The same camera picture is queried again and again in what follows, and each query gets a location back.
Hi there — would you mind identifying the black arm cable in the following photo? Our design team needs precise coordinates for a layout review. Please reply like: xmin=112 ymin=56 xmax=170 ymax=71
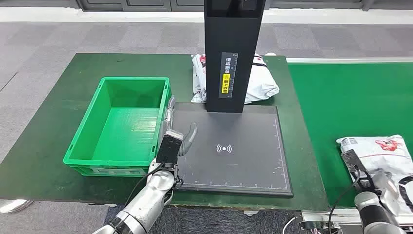
xmin=124 ymin=158 xmax=169 ymax=207
xmin=327 ymin=166 xmax=361 ymax=234

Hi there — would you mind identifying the green plastic crate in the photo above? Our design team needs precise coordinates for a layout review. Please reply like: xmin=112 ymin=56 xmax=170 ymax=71
xmin=63 ymin=77 xmax=174 ymax=177

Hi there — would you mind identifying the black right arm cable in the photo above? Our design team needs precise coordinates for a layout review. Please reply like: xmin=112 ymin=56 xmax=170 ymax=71
xmin=327 ymin=166 xmax=361 ymax=234

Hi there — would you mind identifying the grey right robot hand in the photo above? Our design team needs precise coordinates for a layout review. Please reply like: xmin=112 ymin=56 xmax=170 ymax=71
xmin=371 ymin=169 xmax=403 ymax=216

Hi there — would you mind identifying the speckled right wrist camera box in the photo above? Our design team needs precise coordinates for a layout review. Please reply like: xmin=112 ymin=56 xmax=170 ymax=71
xmin=341 ymin=149 xmax=375 ymax=191

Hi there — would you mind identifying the aluminium conveyor frame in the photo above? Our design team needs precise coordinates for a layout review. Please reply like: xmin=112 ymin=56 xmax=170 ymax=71
xmin=286 ymin=57 xmax=413 ymax=227

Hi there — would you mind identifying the green conveyor belt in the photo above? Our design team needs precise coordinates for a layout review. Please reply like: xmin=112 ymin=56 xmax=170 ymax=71
xmin=288 ymin=62 xmax=413 ymax=208

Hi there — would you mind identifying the grey parcel bag small logo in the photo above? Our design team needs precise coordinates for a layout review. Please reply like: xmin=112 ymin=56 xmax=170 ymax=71
xmin=336 ymin=135 xmax=413 ymax=215

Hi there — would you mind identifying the grey glass partition frame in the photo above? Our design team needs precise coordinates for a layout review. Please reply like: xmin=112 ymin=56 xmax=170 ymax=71
xmin=0 ymin=0 xmax=413 ymax=12

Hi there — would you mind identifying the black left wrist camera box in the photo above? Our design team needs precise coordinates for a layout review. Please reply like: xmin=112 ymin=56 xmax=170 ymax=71
xmin=156 ymin=131 xmax=184 ymax=165

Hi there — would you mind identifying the white parcel bag red print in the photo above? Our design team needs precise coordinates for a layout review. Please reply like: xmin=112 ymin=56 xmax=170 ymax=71
xmin=191 ymin=53 xmax=280 ymax=105

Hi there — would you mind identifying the white cable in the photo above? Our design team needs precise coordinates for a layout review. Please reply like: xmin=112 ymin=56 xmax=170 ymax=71
xmin=282 ymin=215 xmax=297 ymax=234

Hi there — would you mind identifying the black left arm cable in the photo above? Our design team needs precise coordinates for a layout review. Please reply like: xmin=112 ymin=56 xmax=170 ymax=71
xmin=124 ymin=158 xmax=169 ymax=207

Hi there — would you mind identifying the black inbound scanning machine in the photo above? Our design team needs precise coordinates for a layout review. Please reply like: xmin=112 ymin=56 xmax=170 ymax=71
xmin=172 ymin=0 xmax=294 ymax=198

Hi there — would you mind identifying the shiny metal foot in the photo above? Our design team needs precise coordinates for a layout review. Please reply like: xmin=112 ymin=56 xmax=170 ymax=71
xmin=0 ymin=199 xmax=34 ymax=214

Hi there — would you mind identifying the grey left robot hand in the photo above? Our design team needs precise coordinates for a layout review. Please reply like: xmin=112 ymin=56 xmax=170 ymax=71
xmin=163 ymin=96 xmax=198 ymax=156

